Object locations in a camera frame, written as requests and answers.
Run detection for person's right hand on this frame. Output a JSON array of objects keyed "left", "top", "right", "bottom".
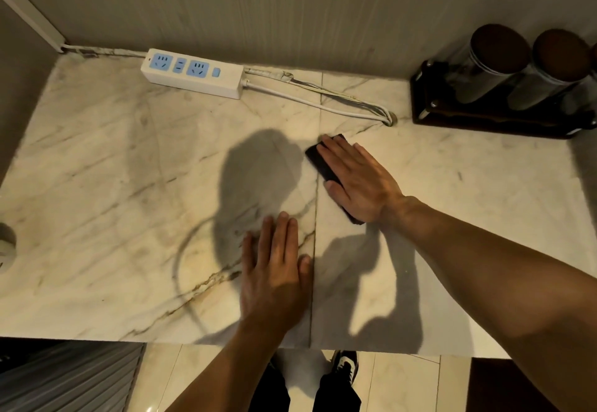
[{"left": 316, "top": 135, "right": 406, "bottom": 226}]

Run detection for person's left hand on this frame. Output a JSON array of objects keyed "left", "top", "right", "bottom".
[{"left": 240, "top": 211, "right": 313, "bottom": 334}]

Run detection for black wiping pad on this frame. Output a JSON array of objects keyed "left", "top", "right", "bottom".
[{"left": 305, "top": 133, "right": 365, "bottom": 226}]

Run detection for person's right forearm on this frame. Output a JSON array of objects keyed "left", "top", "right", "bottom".
[{"left": 380, "top": 194, "right": 597, "bottom": 412}]

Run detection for person's left forearm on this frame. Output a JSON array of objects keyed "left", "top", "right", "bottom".
[{"left": 165, "top": 316, "right": 293, "bottom": 412}]

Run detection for black and white shoe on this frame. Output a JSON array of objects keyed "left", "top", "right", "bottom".
[{"left": 330, "top": 350, "right": 359, "bottom": 385}]

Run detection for person's black trousers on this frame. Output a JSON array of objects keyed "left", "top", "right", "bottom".
[{"left": 248, "top": 361, "right": 363, "bottom": 412}]

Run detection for black wooden tray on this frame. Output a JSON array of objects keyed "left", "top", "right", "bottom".
[{"left": 410, "top": 59, "right": 597, "bottom": 140}]

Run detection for glass jar brown lid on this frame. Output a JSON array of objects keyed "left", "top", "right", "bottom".
[
  {"left": 507, "top": 28, "right": 592, "bottom": 111},
  {"left": 443, "top": 23, "right": 532, "bottom": 105},
  {"left": 560, "top": 42, "right": 597, "bottom": 117}
]

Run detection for white power strip blue sockets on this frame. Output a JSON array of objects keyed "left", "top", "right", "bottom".
[{"left": 140, "top": 48, "right": 246, "bottom": 100}]

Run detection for grey ribbed cabinet panel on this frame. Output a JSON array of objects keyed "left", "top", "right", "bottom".
[{"left": 0, "top": 341, "right": 148, "bottom": 412}]

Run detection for white corner trim strip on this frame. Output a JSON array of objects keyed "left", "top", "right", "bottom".
[{"left": 0, "top": 0, "right": 66, "bottom": 53}]

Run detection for white power strip cable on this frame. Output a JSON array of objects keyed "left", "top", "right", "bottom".
[{"left": 242, "top": 79, "right": 395, "bottom": 126}]

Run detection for thin grey cable bundle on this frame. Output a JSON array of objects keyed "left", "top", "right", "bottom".
[{"left": 244, "top": 67, "right": 395, "bottom": 124}]

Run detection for white wall cable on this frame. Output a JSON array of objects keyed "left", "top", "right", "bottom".
[{"left": 61, "top": 43, "right": 148, "bottom": 59}]

